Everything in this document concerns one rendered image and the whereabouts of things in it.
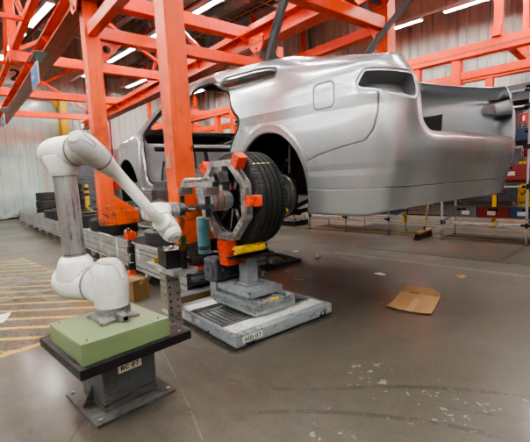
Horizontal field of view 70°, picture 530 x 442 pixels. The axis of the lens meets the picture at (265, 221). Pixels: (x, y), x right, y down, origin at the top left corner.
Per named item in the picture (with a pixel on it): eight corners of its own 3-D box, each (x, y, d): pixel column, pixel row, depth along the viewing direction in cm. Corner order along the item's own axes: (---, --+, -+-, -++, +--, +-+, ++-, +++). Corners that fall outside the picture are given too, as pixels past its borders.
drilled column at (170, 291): (183, 328, 258) (179, 267, 253) (169, 332, 251) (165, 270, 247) (176, 324, 265) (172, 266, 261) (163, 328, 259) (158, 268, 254)
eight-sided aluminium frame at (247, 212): (254, 242, 246) (250, 157, 240) (246, 244, 242) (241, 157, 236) (211, 234, 288) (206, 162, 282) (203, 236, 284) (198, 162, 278)
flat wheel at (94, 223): (146, 229, 591) (145, 214, 588) (123, 236, 527) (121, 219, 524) (108, 230, 604) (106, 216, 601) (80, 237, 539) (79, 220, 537)
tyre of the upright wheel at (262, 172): (224, 207, 317) (268, 260, 278) (198, 210, 302) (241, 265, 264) (247, 135, 282) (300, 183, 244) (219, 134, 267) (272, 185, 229)
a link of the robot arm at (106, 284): (113, 311, 166) (109, 262, 164) (82, 309, 172) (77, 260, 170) (138, 301, 181) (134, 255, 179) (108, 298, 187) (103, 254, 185)
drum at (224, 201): (235, 210, 260) (233, 189, 258) (208, 213, 246) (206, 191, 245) (224, 209, 271) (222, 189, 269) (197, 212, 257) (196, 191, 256)
